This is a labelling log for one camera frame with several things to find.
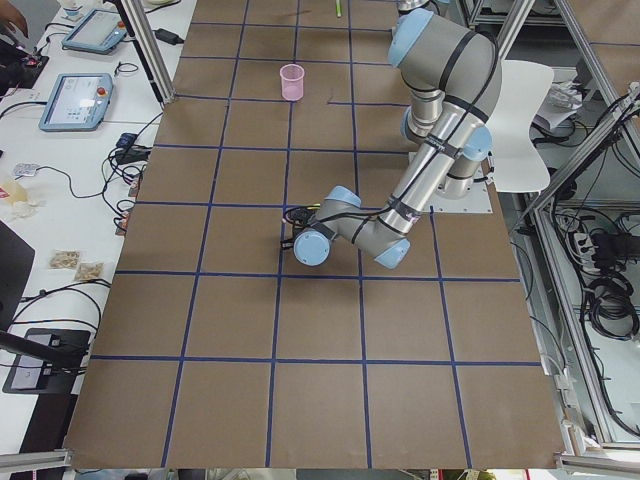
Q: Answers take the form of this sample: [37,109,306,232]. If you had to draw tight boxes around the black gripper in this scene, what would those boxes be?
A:
[280,205,320,249]

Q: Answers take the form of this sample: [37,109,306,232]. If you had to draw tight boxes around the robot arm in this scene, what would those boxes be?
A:
[280,8,502,269]

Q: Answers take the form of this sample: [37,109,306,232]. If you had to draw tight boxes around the pink mesh cup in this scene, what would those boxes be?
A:
[279,64,305,102]

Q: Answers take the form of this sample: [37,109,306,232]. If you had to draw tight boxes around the black power brick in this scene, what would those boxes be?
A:
[154,28,184,45]

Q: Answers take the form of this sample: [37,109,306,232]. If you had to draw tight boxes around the near teach pendant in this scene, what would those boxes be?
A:
[39,73,113,132]

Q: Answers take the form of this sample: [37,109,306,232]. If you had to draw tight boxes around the teach pendant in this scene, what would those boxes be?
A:
[39,73,113,132]
[61,9,127,55]

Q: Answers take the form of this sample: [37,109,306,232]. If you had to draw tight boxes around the far teach pendant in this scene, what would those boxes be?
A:
[61,9,127,55]

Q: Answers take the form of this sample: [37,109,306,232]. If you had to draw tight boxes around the white chair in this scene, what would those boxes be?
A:
[487,60,554,193]

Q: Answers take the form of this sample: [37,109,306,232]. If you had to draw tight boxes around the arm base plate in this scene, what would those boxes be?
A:
[428,164,493,214]

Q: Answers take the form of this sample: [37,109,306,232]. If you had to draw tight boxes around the aluminium frame post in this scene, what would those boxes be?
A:
[114,0,175,105]

